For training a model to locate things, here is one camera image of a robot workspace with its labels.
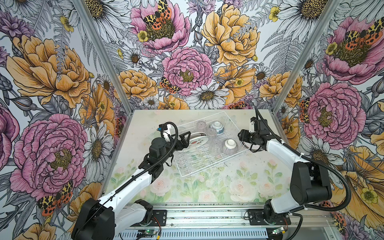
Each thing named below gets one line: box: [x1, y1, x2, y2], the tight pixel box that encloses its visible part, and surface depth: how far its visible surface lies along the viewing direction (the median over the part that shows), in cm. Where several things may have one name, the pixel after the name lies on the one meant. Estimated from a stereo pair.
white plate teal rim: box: [188, 132, 209, 148], surface depth 91 cm
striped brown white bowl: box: [222, 138, 239, 156], surface depth 96 cm
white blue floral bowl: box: [209, 121, 225, 136], surface depth 106 cm
